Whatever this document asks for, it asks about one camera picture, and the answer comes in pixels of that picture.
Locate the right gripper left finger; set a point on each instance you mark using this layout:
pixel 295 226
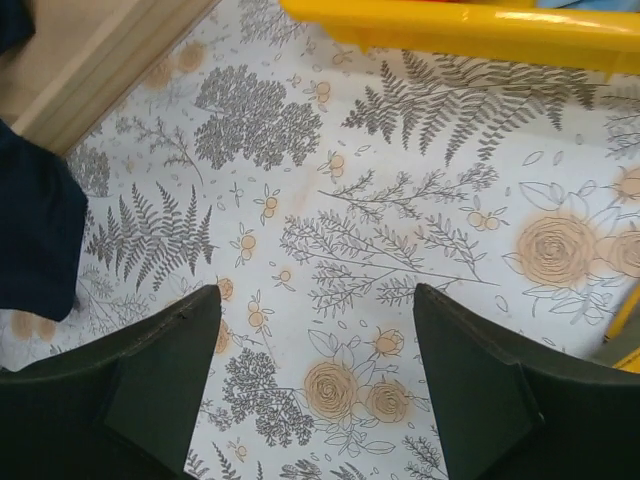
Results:
pixel 121 407

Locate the floral table mat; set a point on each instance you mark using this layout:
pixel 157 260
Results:
pixel 188 186

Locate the navy blue shorts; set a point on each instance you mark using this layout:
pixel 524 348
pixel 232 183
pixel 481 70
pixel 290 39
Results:
pixel 43 211

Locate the light blue shorts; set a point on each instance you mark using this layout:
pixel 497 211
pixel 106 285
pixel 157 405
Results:
pixel 591 5

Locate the yellow plastic bin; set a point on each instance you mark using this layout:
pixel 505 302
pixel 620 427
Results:
pixel 475 35

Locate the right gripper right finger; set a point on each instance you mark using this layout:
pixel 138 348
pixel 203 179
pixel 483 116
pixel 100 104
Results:
pixel 508 407

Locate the wooden clothes rack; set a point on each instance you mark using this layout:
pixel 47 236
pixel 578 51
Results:
pixel 83 57

